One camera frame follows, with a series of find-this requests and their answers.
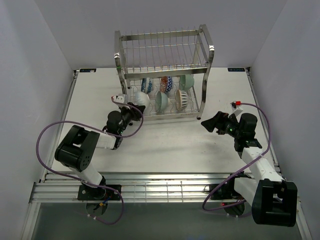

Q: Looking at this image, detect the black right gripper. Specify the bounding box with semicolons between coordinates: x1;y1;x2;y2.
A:
201;111;242;139

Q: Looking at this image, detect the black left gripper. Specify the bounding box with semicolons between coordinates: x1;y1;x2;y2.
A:
118;103;146;135

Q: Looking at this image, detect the white ceramic bowl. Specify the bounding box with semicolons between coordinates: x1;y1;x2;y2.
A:
134;91;151;110

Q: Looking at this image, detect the light green ceramic bowl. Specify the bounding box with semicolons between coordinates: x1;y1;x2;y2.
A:
155;91;171;113

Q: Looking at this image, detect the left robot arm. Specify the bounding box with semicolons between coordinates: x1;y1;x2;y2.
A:
54;102;146;200

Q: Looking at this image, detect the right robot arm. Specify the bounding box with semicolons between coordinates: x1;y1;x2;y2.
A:
201;111;298;227

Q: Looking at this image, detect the stainless steel dish rack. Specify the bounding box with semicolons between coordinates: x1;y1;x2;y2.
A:
114;24;215;121

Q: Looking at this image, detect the blue patterned white bowl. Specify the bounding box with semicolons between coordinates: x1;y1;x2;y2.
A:
140;78;154;94

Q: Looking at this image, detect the red blue zigzag bowl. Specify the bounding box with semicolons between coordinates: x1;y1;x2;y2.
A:
160;76;174;94

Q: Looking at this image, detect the pale green bowl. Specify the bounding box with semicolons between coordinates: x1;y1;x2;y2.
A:
179;74;195;92

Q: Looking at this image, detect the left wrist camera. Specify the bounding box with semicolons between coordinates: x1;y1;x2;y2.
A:
111;93;128;104

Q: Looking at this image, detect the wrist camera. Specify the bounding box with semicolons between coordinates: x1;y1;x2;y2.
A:
111;93;128;104
230;101;244;117

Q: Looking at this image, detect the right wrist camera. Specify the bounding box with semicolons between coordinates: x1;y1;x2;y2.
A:
230;101;244;117

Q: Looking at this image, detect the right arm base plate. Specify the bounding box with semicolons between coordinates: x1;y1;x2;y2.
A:
210;171;252;218

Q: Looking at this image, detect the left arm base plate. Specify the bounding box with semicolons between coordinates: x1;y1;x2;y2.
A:
77;184;120;201

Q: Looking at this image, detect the aluminium frame rail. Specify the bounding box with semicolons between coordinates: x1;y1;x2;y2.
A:
29;172;229;204

